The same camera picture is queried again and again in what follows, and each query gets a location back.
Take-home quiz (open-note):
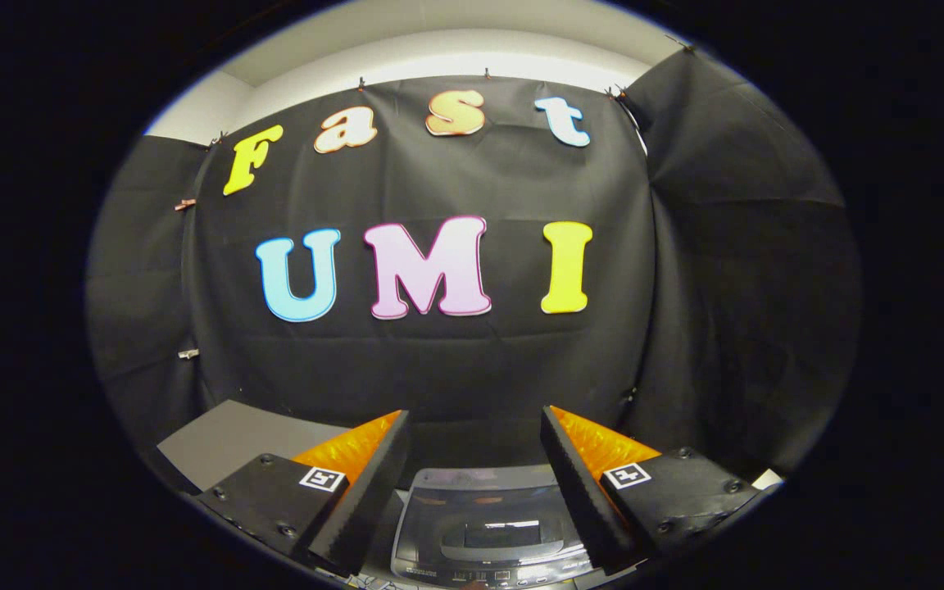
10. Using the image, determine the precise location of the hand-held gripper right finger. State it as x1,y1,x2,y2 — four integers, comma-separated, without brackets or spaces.
539,406,761,574

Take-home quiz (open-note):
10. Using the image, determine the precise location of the grey washing machine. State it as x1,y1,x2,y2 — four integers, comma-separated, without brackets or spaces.
356,463,647,590

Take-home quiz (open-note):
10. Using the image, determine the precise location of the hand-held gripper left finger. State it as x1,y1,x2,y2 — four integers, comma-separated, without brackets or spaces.
193,410,412,578

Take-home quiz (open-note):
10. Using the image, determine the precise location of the dark transparent washing machine lid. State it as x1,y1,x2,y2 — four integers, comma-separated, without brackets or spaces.
393,465,597,579

